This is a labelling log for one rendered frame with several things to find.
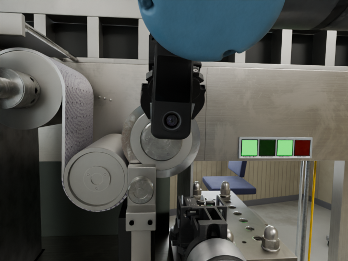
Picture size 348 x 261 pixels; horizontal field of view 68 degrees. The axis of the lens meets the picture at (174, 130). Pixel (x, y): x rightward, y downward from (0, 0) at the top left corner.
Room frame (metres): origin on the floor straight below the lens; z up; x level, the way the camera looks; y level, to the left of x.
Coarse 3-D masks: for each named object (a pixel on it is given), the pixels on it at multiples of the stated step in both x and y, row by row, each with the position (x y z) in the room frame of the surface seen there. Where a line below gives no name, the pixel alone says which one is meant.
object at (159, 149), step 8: (144, 128) 0.46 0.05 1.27; (144, 136) 0.46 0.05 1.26; (152, 136) 0.46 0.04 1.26; (144, 144) 0.46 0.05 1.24; (152, 144) 0.46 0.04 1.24; (160, 144) 0.46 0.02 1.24; (168, 144) 0.47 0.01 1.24; (176, 144) 0.46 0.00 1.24; (144, 152) 0.46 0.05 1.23; (152, 152) 0.46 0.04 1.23; (160, 152) 0.46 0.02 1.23; (168, 152) 0.46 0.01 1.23; (176, 152) 0.46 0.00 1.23; (160, 160) 0.46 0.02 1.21
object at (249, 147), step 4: (244, 140) 0.83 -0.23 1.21; (248, 140) 0.83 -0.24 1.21; (252, 140) 0.83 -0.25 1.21; (256, 140) 0.83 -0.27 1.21; (244, 144) 0.83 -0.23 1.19; (248, 144) 0.83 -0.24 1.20; (252, 144) 0.83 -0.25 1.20; (256, 144) 0.83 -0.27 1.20; (244, 148) 0.83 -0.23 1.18; (248, 148) 0.83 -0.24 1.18; (252, 148) 0.83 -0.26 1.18; (256, 148) 0.83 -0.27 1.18; (244, 152) 0.83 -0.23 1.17; (248, 152) 0.83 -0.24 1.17; (252, 152) 0.83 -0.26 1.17; (256, 152) 0.83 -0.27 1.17
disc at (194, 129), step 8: (136, 112) 0.48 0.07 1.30; (128, 120) 0.47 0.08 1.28; (136, 120) 0.48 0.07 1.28; (192, 120) 0.49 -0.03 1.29; (128, 128) 0.47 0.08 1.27; (192, 128) 0.49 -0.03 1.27; (128, 136) 0.47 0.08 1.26; (192, 136) 0.49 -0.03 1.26; (128, 144) 0.47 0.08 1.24; (192, 144) 0.49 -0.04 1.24; (128, 152) 0.47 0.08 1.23; (192, 152) 0.49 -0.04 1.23; (128, 160) 0.47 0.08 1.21; (136, 160) 0.48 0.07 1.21; (184, 160) 0.48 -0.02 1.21; (192, 160) 0.49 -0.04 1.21; (176, 168) 0.48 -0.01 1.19; (184, 168) 0.48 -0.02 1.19; (160, 176) 0.48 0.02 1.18; (168, 176) 0.48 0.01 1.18
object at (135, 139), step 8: (144, 120) 0.47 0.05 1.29; (136, 128) 0.47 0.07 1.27; (136, 136) 0.47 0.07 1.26; (136, 144) 0.47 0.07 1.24; (184, 144) 0.48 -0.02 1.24; (136, 152) 0.47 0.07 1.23; (184, 152) 0.48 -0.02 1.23; (144, 160) 0.47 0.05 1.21; (152, 160) 0.47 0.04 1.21; (168, 160) 0.47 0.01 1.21; (176, 160) 0.48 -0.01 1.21; (160, 168) 0.47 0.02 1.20; (168, 168) 0.47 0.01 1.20
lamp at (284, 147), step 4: (280, 140) 0.84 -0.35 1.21; (284, 140) 0.84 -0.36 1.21; (288, 140) 0.84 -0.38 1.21; (292, 140) 0.84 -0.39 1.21; (280, 144) 0.84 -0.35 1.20; (284, 144) 0.84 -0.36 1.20; (288, 144) 0.84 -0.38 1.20; (292, 144) 0.84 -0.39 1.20; (280, 148) 0.84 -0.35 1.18; (284, 148) 0.84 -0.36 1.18; (288, 148) 0.84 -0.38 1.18; (280, 152) 0.84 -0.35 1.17; (284, 152) 0.84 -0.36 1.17; (288, 152) 0.84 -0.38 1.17
